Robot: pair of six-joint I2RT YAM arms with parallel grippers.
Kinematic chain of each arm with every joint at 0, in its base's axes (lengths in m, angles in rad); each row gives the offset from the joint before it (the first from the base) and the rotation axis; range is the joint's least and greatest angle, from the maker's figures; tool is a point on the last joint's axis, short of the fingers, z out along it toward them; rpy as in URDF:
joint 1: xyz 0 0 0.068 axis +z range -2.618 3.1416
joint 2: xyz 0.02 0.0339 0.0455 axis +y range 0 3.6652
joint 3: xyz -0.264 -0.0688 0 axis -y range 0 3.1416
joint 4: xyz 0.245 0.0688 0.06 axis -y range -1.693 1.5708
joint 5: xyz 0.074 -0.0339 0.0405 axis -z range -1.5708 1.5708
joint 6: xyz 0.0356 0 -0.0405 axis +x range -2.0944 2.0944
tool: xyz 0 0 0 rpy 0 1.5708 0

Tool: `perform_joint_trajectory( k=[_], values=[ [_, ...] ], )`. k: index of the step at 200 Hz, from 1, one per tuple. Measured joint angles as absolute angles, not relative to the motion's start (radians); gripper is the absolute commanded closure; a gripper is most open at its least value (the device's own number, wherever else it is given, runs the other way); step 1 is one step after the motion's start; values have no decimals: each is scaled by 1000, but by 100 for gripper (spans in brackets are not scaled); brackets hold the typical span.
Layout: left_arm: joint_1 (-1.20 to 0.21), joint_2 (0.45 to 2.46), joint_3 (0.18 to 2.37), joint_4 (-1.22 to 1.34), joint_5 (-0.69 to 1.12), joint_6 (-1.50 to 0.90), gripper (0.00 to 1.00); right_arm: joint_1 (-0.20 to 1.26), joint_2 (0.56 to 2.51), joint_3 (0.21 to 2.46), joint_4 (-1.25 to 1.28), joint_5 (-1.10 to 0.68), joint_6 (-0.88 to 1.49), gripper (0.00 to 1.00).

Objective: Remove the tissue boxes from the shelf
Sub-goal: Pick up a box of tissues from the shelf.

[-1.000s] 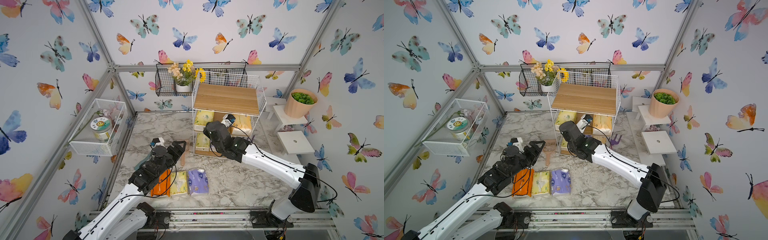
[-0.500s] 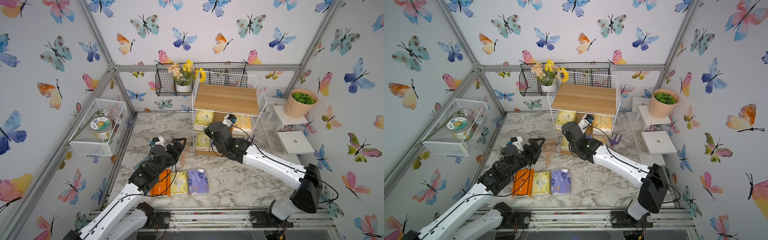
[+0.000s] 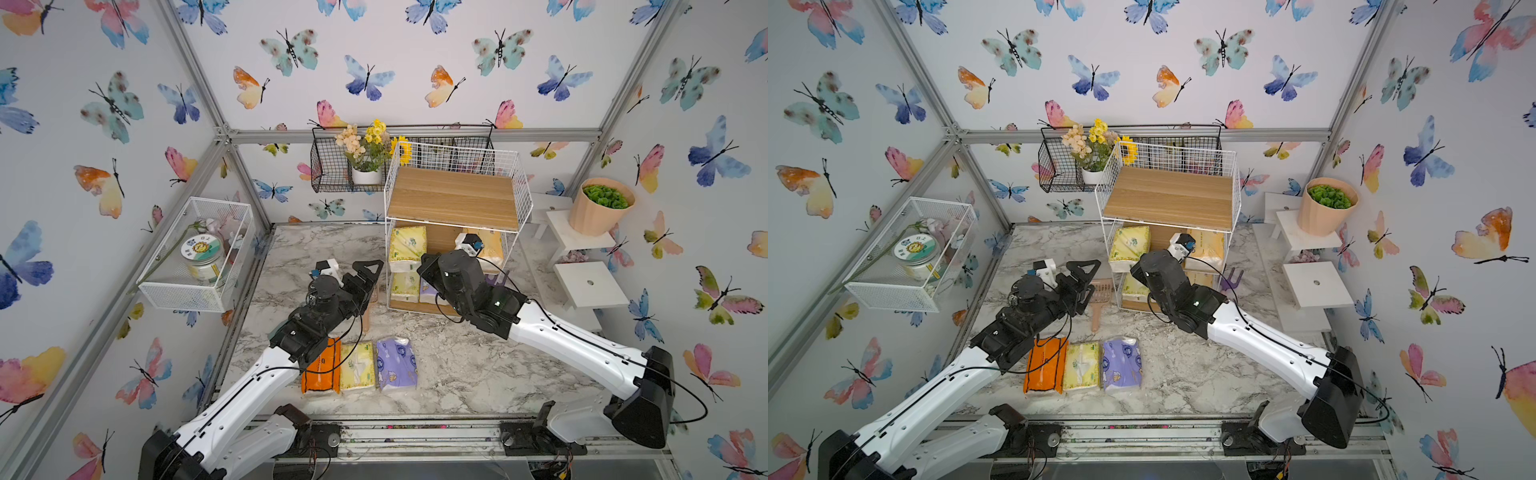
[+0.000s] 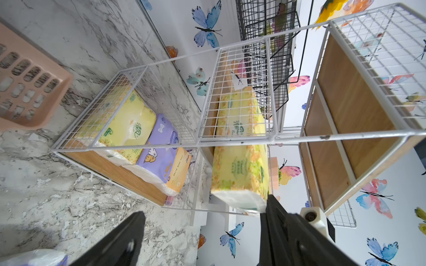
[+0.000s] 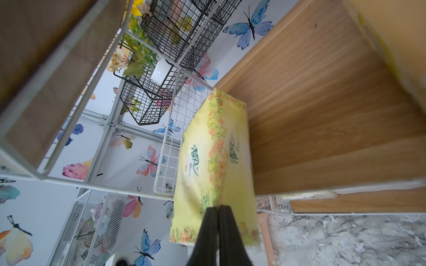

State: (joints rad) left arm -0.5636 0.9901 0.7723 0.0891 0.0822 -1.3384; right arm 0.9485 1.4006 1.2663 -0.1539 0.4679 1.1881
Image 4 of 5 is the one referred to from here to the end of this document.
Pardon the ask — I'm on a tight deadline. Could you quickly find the green tissue pack shelf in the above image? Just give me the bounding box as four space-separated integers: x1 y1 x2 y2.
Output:
211 86 270 213
74 82 157 166

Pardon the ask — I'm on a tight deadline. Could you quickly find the white wire three-tier shelf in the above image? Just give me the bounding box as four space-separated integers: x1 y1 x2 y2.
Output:
52 3 426 215

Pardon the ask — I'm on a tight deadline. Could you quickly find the black wire wall basket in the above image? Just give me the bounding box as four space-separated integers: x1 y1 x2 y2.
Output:
236 1 309 120

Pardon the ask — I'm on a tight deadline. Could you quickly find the purple tissue pack bottom shelf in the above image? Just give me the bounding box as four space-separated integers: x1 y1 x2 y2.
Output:
124 114 179 196

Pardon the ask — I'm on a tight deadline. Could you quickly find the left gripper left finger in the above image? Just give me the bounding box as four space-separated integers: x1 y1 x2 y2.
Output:
72 211 145 266

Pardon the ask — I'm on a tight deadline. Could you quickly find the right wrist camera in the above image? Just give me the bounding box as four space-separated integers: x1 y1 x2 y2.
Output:
300 207 336 243

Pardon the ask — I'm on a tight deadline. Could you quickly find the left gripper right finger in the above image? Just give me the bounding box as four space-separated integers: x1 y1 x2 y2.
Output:
258 195 356 266

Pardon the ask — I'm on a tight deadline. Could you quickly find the yellow tissue pack bottom shelf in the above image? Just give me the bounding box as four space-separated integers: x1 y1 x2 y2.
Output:
164 147 192 196

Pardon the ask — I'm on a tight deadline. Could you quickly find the purple tissue pack shelf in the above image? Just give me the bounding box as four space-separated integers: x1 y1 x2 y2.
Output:
1 249 68 266
124 114 179 196

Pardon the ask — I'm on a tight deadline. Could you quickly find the green tissue pack bottom shelf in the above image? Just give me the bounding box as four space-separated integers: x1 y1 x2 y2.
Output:
74 82 157 166

